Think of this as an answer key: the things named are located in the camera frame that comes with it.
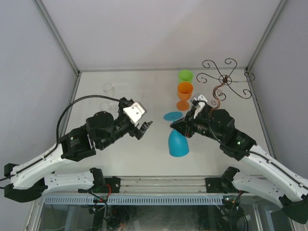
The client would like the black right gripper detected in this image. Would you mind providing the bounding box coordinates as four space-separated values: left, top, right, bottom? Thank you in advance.
170 107 224 143

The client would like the blue plastic wine glass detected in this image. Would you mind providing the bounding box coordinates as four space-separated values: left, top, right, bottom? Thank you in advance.
163 112 190 157

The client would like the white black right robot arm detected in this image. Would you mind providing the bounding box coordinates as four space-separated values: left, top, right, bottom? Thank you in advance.
170 101 308 224

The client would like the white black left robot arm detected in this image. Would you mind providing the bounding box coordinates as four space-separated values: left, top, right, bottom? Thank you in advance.
3 97 152 203

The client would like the orange plastic wine glass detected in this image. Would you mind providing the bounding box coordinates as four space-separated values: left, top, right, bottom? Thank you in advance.
177 82 193 111

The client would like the green plastic wine glass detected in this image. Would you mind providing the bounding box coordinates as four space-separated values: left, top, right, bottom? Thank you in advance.
178 70 193 83

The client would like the clear champagne flute front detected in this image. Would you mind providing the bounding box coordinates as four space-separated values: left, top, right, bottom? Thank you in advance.
100 101 112 112

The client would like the clear champagne flute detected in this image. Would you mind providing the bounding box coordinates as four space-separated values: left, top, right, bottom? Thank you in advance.
103 82 115 93
100 101 112 112

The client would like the clear champagne flute back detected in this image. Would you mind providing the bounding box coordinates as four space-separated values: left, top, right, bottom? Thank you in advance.
103 82 115 93

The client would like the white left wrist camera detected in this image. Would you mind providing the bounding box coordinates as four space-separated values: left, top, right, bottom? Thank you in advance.
123 102 147 126

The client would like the aluminium front frame rail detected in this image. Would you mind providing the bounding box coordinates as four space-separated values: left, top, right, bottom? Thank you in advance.
33 175 297 195

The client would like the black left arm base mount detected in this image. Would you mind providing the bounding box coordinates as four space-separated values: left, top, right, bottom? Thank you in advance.
94 177 121 193

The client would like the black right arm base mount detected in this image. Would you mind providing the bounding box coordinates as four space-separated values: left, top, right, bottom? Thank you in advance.
205 178 230 193

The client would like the black left camera cable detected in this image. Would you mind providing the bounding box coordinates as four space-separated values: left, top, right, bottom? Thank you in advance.
55 95 121 147

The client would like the blue slotted cable duct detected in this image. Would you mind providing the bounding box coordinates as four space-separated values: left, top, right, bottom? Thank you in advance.
43 195 224 205

